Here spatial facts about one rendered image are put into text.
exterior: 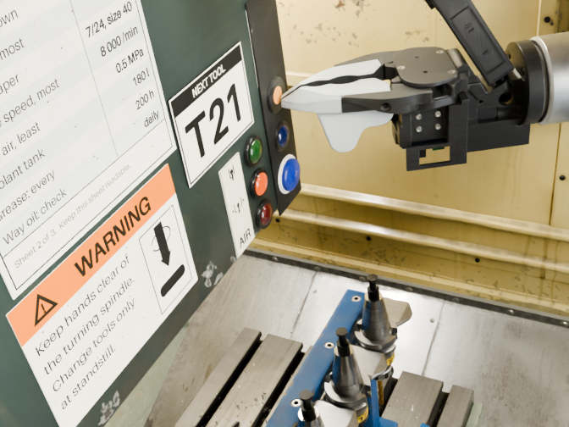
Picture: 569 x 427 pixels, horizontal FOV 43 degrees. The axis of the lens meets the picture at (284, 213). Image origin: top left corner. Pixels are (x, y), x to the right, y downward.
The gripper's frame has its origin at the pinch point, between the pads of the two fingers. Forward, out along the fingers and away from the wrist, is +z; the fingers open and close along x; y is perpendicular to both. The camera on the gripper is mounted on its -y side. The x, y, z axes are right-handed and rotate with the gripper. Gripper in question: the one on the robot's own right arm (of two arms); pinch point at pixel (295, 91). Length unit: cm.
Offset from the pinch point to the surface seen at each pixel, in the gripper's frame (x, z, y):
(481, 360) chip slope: 50, -33, 92
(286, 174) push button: -1.1, 1.6, 7.4
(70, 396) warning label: -25.1, 16.4, 5.9
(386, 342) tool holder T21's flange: 18, -9, 50
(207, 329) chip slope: 74, 27, 97
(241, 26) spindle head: -2.5, 3.4, -7.2
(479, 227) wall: 61, -35, 66
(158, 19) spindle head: -10.6, 8.2, -11.5
